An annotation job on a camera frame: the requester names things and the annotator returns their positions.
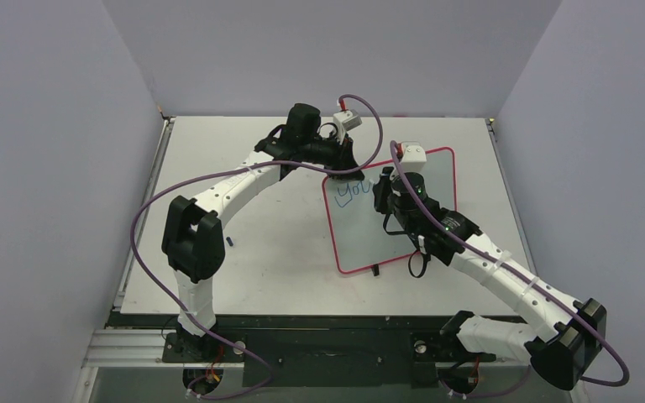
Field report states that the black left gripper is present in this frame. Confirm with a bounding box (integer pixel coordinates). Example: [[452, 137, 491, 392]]
[[302, 133, 365, 182]]

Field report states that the pink framed whiteboard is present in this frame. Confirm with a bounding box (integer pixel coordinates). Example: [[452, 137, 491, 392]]
[[322, 147, 457, 275]]

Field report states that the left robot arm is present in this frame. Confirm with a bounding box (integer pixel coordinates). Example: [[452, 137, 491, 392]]
[[162, 103, 364, 361]]

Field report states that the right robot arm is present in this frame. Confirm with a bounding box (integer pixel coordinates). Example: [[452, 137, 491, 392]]
[[372, 167, 607, 390]]

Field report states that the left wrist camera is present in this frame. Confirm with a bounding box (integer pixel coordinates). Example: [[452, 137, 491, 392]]
[[332, 109, 362, 138]]

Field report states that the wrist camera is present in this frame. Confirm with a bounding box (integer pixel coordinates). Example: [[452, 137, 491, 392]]
[[332, 109, 362, 138], [396, 141, 427, 173]]

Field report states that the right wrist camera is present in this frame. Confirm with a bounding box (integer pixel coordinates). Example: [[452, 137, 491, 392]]
[[396, 141, 427, 173]]

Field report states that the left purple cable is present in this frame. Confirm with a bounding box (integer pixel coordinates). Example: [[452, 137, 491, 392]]
[[129, 94, 384, 401]]

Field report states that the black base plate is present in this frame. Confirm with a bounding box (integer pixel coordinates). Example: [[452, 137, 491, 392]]
[[106, 311, 496, 391]]

